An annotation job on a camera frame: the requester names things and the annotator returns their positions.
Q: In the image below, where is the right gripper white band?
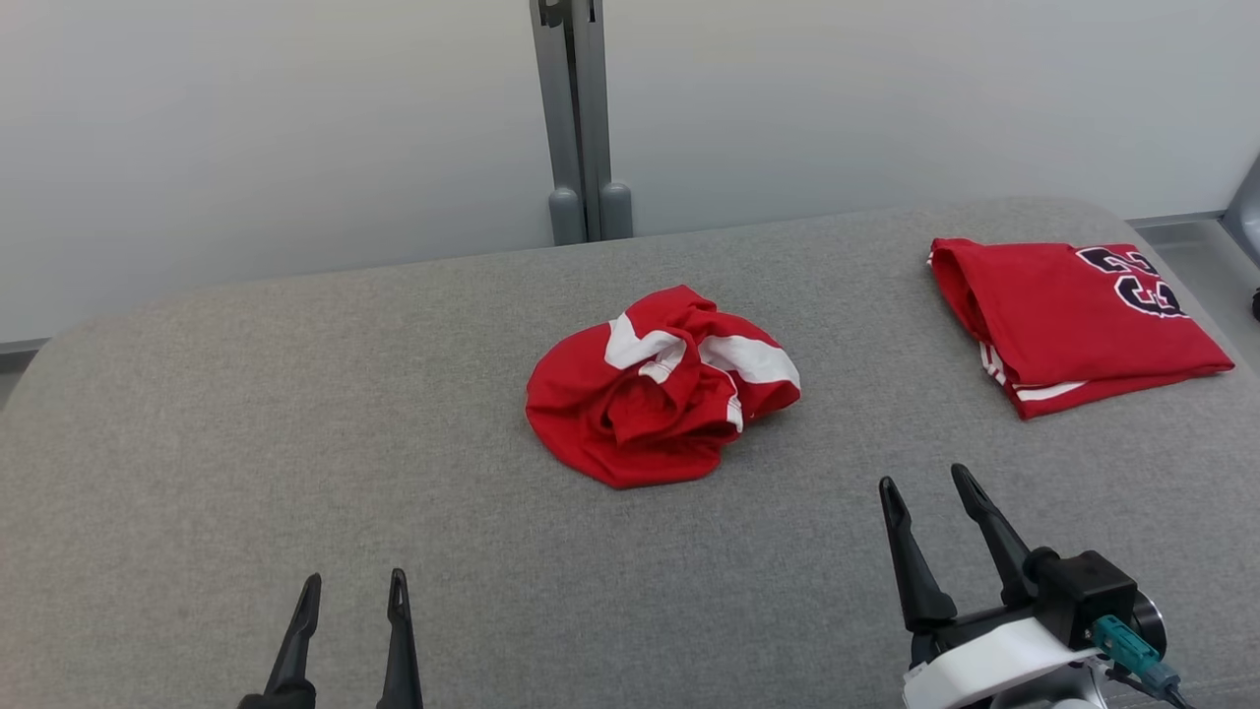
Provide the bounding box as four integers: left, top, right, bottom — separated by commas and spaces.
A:
879, 464, 1167, 709

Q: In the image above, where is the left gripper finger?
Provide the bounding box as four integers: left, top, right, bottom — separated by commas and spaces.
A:
264, 574, 323, 709
377, 568, 424, 709

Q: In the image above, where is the red jersey with black number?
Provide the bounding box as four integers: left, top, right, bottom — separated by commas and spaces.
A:
928, 237, 1235, 420

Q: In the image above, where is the red jersey with white trim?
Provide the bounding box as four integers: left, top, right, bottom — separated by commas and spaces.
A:
525, 285, 802, 490

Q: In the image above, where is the grey fabric sofa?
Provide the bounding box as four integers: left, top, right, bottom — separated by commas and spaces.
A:
0, 197, 1260, 709

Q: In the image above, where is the grey cart leg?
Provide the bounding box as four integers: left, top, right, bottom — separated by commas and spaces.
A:
1224, 155, 1260, 269

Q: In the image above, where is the right arm cable teal plug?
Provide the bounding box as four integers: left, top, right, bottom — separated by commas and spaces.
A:
1091, 615, 1197, 709

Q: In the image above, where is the grey metal post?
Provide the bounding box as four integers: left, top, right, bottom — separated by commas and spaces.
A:
530, 0, 634, 245

